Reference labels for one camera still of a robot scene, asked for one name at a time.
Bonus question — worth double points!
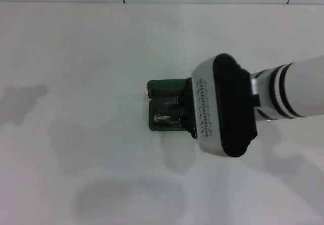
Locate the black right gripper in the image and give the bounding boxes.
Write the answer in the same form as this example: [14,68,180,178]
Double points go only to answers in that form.
[174,77,198,139]

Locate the green glasses case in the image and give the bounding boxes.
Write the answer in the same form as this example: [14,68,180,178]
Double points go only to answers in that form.
[147,78,194,133]

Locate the clear white glasses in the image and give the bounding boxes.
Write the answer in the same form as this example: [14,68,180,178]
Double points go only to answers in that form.
[152,97,179,125]

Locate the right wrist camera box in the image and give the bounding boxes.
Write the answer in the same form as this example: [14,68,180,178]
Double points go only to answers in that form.
[191,53,259,158]

